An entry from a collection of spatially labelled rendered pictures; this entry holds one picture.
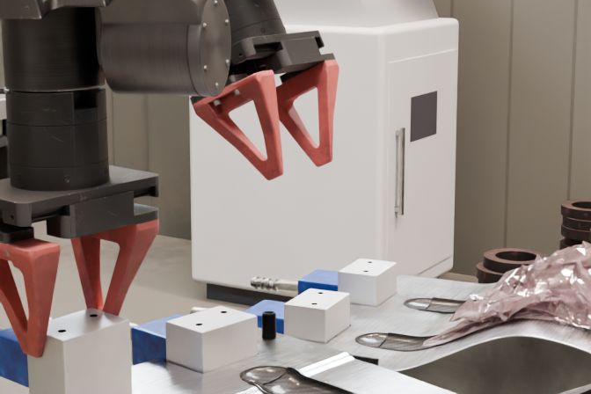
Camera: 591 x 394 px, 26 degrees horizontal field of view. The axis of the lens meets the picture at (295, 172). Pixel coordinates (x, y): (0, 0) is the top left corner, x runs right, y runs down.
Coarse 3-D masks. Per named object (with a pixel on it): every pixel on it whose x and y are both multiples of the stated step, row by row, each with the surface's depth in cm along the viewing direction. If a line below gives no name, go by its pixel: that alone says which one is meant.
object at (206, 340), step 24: (216, 312) 85; (240, 312) 85; (144, 336) 86; (168, 336) 84; (192, 336) 82; (216, 336) 82; (240, 336) 84; (144, 360) 86; (168, 360) 84; (192, 360) 82; (216, 360) 82; (240, 360) 84
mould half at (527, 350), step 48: (432, 288) 114; (480, 288) 114; (336, 336) 100; (480, 336) 91; (528, 336) 87; (576, 336) 88; (432, 384) 91; (480, 384) 89; (528, 384) 88; (576, 384) 86
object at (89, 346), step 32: (64, 320) 76; (96, 320) 76; (128, 320) 76; (0, 352) 78; (64, 352) 73; (96, 352) 75; (128, 352) 77; (32, 384) 76; (64, 384) 73; (96, 384) 75; (128, 384) 77
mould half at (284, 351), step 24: (288, 336) 89; (264, 360) 84; (288, 360) 84; (312, 360) 84; (336, 360) 85; (144, 384) 80; (168, 384) 80; (192, 384) 80; (216, 384) 80; (240, 384) 80; (336, 384) 81; (360, 384) 81; (384, 384) 81; (408, 384) 81
